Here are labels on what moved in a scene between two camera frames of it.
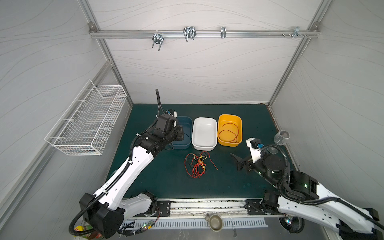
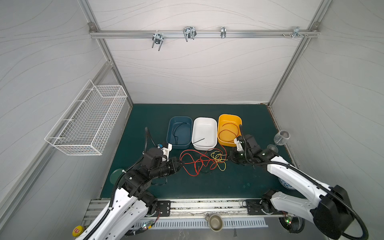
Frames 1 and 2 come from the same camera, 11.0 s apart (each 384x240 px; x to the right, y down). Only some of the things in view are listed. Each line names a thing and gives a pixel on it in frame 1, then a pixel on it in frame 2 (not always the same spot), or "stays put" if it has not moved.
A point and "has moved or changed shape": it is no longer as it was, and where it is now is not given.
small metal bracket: x=223 y=32 stays put
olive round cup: x=215 y=222 stays put
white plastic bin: x=204 y=133 stays put
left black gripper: x=179 y=136 to x=173 y=168
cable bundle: x=195 y=165 has moved or changed shape
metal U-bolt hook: x=189 y=32 stays put
